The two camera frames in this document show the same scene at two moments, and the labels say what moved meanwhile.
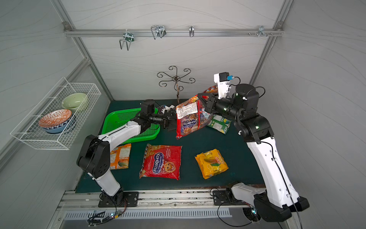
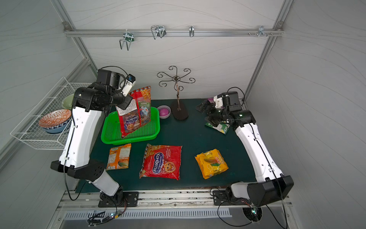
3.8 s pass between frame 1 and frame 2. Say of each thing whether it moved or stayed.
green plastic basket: stayed
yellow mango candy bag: stayed
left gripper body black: moved
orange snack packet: stayed
